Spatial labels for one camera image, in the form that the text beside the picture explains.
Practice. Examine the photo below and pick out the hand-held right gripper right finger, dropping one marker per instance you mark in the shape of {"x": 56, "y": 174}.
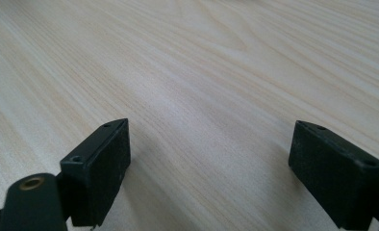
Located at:
{"x": 335, "y": 179}

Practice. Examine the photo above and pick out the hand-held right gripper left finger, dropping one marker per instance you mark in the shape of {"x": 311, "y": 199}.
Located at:
{"x": 94, "y": 173}

